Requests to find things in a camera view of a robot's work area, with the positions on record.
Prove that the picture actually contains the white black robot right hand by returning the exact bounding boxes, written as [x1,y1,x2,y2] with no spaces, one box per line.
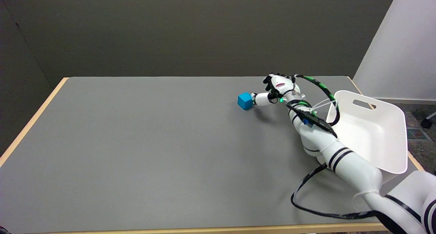
[251,73,302,107]

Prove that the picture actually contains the blue wooden cube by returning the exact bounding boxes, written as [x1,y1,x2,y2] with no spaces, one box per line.
[237,92,254,111]

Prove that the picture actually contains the white plastic bin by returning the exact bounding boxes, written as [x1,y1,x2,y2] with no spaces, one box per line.
[325,90,408,185]

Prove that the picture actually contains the metal floor vent grille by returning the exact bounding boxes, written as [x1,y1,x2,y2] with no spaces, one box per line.
[407,128,429,140]

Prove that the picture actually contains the black chair caster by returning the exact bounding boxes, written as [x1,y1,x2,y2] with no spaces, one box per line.
[421,112,436,129]

